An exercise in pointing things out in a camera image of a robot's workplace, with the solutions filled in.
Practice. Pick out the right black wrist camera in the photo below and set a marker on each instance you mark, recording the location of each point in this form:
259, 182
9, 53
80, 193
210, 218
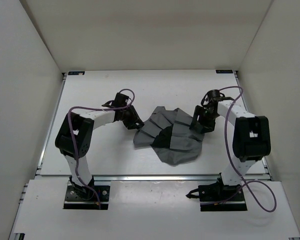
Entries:
210, 95

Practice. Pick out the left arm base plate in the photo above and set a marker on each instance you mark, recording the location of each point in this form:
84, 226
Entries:
81, 198

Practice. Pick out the blue table label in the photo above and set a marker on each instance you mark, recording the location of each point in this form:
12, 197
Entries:
76, 73
224, 71

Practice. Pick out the grey pleated skirt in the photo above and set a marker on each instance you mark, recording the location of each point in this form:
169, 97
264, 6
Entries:
169, 134

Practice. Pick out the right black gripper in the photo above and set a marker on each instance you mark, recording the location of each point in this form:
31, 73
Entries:
207, 126

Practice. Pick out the right blue table label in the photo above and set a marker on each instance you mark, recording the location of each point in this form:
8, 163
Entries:
224, 71

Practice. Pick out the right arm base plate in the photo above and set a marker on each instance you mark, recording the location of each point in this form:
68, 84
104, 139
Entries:
218, 197

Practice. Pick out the left blue table label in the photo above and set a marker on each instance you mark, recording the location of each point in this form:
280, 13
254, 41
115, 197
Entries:
76, 73

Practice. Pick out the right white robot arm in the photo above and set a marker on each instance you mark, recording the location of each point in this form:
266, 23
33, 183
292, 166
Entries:
246, 135

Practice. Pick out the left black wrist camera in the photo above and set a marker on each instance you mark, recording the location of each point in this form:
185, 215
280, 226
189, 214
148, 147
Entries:
120, 101

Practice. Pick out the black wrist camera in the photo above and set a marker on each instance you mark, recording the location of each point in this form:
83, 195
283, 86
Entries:
120, 101
210, 95

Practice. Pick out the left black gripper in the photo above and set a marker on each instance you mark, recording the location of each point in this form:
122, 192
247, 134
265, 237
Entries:
135, 118

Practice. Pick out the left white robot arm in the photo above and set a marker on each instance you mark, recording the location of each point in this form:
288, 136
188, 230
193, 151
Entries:
74, 139

